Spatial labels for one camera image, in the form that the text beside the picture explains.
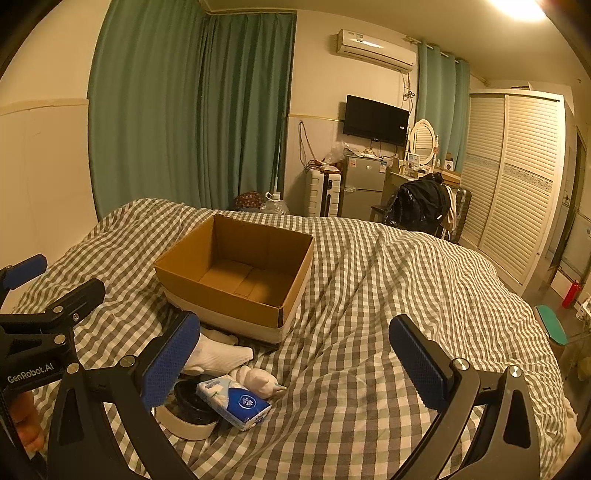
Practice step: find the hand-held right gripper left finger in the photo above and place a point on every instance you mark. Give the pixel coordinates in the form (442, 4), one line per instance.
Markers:
(173, 355)

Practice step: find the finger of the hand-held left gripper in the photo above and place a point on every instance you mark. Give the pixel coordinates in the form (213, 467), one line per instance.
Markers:
(30, 270)
(83, 297)

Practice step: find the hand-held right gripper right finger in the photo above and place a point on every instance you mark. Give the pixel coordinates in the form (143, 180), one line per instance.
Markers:
(418, 355)

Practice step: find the grey rounded object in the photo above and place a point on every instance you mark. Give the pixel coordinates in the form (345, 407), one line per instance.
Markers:
(221, 355)

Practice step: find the blue tissue packet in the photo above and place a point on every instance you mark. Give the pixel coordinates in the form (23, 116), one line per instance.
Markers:
(231, 399)

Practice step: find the round white container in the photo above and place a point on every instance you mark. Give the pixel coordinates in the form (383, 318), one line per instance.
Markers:
(189, 429)

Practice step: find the brown cardboard box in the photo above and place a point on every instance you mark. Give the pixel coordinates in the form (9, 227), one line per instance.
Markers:
(231, 240)

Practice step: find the person's left hand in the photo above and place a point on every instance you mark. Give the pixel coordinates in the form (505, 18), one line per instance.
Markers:
(27, 424)

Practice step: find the grey checked blanket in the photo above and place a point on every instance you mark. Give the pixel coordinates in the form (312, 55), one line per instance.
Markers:
(360, 286)

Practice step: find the green stool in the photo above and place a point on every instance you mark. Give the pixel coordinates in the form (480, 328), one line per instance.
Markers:
(551, 323)

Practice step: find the black jacket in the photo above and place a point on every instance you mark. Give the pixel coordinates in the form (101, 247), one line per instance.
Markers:
(420, 203)

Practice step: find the red fire extinguisher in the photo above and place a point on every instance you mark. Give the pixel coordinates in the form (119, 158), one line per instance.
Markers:
(570, 295)

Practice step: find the floral bag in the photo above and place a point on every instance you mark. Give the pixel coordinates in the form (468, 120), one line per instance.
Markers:
(247, 201)

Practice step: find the wooden dressing table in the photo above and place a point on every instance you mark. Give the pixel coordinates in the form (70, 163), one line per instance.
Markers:
(397, 177)

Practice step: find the silver small fridge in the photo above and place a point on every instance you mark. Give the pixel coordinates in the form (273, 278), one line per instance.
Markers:
(362, 184)

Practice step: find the clear water jug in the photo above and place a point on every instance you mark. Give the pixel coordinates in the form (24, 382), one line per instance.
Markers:
(276, 205)

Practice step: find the white suitcase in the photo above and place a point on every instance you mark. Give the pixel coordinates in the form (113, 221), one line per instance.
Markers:
(318, 194)

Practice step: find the green curtain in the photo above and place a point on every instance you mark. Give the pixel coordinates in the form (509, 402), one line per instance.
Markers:
(441, 101)
(147, 115)
(249, 115)

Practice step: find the white slatted wardrobe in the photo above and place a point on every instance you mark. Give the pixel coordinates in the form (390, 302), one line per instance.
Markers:
(517, 184)

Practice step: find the white oval mirror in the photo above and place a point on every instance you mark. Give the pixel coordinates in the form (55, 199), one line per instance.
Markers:
(422, 138)

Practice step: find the clear plastic bag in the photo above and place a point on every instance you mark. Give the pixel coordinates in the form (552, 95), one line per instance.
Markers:
(337, 152)

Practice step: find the thin white pole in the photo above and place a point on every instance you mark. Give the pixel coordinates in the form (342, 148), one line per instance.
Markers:
(277, 161)

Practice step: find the white air conditioner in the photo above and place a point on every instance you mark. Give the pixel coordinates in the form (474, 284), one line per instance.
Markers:
(374, 48)

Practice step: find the ceiling light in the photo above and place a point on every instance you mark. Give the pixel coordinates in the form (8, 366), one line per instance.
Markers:
(521, 5)

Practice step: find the small photo frame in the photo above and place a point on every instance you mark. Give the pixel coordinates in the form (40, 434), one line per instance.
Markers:
(412, 160)

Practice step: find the black wall television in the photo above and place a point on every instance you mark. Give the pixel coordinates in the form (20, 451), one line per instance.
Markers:
(374, 117)

